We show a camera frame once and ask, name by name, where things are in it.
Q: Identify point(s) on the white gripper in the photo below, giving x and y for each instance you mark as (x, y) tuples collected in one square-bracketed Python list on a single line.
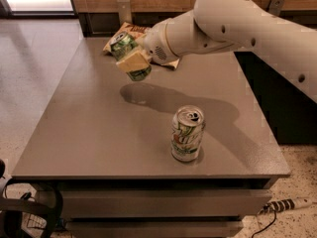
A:
[(155, 44)]

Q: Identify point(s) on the white power strip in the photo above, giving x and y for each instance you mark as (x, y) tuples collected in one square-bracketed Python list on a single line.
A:
[(285, 205)]

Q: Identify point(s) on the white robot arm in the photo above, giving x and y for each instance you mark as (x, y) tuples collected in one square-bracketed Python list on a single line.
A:
[(216, 26)]

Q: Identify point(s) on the left metal wall bracket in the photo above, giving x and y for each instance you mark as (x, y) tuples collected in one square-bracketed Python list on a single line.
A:
[(124, 11)]

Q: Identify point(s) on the metal wall bracket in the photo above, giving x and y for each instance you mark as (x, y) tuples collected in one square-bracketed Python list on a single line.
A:
[(274, 7), (124, 11)]

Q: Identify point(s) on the green soda can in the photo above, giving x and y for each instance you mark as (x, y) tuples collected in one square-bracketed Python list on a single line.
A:
[(123, 43)]

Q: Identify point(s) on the grey drawer cabinet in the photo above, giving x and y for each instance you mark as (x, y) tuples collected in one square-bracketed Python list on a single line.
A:
[(105, 141)]

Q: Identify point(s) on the right metal wall bracket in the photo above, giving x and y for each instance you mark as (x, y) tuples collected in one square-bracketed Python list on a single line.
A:
[(274, 7)]

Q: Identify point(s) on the white 7up soda can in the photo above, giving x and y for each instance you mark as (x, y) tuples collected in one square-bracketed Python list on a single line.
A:
[(187, 127)]

